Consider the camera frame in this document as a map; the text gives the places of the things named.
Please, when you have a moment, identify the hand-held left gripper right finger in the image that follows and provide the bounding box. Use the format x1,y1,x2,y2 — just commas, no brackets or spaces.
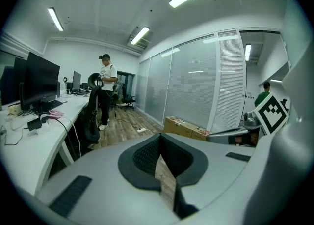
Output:
160,132,257,221

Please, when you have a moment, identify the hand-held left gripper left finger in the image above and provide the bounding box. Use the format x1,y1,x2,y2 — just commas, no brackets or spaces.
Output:
36,132,180,225

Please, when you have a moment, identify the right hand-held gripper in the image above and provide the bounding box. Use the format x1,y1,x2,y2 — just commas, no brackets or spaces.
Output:
205,91,290,147

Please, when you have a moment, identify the large closed cardboard carton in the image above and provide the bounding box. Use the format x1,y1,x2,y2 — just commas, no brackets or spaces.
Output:
163,115,200,138
191,127,211,141

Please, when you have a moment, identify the glass partition with white blinds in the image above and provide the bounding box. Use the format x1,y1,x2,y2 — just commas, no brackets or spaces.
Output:
134,29,247,134

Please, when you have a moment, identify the black mesh office chair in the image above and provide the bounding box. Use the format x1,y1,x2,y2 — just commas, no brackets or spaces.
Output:
82,72,105,146

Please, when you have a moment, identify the pink packet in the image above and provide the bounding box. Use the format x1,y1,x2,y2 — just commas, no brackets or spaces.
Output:
48,110,65,120

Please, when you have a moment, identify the white table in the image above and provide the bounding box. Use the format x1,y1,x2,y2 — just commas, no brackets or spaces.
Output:
0,91,93,197

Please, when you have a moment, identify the black charging dock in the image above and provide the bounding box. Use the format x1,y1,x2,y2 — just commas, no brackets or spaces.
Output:
26,118,51,136

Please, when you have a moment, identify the black keyboard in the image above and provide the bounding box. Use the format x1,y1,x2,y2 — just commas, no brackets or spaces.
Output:
40,99,64,112

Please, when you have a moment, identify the dark glass door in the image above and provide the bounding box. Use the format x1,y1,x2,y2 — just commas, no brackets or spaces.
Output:
117,71,135,102

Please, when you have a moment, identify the pale yellow soft toy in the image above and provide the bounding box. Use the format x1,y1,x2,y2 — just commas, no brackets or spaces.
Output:
7,104,21,116

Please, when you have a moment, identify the large black monitor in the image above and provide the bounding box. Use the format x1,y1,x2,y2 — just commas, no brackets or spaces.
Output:
19,52,61,113

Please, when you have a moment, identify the white cable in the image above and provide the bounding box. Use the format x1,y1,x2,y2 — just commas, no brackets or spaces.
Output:
40,113,82,160

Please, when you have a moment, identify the thin black floor cable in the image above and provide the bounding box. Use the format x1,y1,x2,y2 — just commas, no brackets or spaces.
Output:
113,112,139,129

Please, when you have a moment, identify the thin black desk cable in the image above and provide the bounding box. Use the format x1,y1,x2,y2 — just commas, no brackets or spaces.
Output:
0,125,25,146

